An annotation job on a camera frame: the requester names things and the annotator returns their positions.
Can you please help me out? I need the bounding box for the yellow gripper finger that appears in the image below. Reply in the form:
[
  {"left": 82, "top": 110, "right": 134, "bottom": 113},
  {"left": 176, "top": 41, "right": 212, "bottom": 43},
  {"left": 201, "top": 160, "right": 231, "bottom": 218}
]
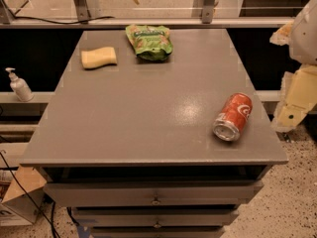
[{"left": 271, "top": 64, "right": 317, "bottom": 132}]

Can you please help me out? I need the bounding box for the green rice chip bag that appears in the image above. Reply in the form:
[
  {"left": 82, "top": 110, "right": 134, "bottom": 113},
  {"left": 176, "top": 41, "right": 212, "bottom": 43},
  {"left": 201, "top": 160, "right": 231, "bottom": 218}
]
[{"left": 126, "top": 25, "right": 173, "bottom": 61}]

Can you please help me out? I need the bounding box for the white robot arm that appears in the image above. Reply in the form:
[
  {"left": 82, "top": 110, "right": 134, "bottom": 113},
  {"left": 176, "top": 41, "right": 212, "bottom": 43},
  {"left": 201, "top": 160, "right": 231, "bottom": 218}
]
[{"left": 269, "top": 0, "right": 317, "bottom": 133}]

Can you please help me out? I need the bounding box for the red soda can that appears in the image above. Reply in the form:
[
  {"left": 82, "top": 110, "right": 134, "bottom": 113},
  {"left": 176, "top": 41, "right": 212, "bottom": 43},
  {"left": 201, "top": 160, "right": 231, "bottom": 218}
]
[{"left": 213, "top": 93, "right": 253, "bottom": 142}]

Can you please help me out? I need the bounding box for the grey drawer cabinet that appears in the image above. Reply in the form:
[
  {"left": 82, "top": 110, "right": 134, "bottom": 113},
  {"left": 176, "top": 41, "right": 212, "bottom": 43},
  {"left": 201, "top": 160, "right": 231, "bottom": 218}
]
[{"left": 23, "top": 29, "right": 287, "bottom": 238}]

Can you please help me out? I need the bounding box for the yellow sponge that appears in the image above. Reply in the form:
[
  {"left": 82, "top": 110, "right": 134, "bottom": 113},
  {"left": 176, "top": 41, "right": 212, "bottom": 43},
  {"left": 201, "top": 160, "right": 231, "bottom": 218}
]
[{"left": 81, "top": 47, "right": 117, "bottom": 69}]

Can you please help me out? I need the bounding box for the white pump dispenser bottle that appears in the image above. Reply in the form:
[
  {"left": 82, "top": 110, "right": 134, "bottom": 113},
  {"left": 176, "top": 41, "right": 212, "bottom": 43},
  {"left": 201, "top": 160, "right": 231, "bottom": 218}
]
[{"left": 6, "top": 67, "right": 34, "bottom": 102}]

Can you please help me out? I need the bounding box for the cardboard box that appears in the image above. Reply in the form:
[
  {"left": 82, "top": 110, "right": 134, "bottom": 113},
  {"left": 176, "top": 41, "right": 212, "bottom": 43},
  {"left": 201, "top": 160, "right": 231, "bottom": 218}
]
[{"left": 0, "top": 167, "right": 46, "bottom": 226}]

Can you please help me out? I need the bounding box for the left metal bracket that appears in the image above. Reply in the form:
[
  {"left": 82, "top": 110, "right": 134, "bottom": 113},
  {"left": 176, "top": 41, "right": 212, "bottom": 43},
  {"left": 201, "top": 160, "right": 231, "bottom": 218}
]
[{"left": 73, "top": 0, "right": 101, "bottom": 23}]

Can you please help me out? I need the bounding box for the black cable on ledge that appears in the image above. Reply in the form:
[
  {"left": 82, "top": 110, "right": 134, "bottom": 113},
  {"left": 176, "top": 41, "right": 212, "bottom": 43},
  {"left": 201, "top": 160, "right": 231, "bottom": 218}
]
[{"left": 9, "top": 15, "right": 115, "bottom": 26}]

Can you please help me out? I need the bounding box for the black floor cable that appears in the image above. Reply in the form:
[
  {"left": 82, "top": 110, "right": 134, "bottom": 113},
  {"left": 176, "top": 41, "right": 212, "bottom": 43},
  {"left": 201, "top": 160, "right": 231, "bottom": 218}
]
[{"left": 0, "top": 149, "right": 62, "bottom": 238}]

